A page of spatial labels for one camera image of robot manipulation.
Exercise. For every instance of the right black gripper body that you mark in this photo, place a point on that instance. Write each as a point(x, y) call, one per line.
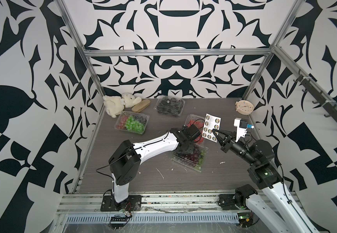
point(241, 150)

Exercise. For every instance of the white fruit sticker sheet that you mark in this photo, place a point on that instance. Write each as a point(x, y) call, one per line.
point(211, 123)

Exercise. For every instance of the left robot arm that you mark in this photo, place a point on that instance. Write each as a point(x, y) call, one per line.
point(126, 160)

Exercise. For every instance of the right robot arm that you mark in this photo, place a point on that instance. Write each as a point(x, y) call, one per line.
point(288, 216)

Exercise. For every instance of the empty stacked clamshell boxes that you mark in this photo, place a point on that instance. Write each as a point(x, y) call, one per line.
point(170, 106)

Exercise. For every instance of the purple grape clamshell box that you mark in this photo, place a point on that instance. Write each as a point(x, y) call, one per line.
point(194, 159)

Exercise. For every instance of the beige alarm clock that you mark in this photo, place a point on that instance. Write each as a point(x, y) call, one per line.
point(244, 107)

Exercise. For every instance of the right black controller board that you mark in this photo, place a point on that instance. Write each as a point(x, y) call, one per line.
point(245, 220)

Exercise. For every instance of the black controller board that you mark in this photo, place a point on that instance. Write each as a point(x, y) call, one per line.
point(245, 220)
point(117, 222)

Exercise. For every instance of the green grape clamshell box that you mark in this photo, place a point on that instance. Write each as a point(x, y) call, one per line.
point(132, 122)

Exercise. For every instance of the white plush toy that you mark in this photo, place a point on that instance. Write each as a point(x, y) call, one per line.
point(114, 105)

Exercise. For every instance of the left black controller board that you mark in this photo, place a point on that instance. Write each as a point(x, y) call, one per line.
point(117, 222)

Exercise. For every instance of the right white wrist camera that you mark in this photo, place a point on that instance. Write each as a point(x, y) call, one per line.
point(242, 125)

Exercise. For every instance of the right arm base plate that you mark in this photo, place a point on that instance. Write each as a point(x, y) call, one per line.
point(229, 201)

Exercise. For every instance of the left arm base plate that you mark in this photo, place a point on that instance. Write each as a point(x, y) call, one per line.
point(108, 204)

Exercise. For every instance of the black wall hook rail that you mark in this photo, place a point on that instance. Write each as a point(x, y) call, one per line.
point(320, 96)

